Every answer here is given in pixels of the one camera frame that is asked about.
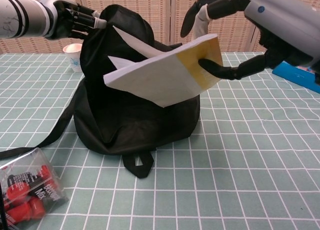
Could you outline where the blue chocolate chip cookie box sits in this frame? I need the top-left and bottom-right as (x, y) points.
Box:
(271, 60), (320, 92)

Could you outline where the black fabric backpack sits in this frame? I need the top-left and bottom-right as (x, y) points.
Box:
(0, 4), (201, 180)

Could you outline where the bamboo folding screen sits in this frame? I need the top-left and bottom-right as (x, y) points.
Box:
(0, 0), (320, 55)

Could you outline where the white book yellow spine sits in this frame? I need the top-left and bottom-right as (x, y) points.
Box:
(102, 26), (223, 108)

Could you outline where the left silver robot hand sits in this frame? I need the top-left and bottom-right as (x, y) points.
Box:
(41, 0), (108, 40)

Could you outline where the white paper cup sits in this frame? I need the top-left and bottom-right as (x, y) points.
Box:
(62, 43), (84, 73)

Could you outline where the green checkered tablecloth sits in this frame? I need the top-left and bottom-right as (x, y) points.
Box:
(0, 51), (320, 230)

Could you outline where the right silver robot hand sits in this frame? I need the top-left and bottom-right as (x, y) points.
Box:
(180, 0), (320, 86)

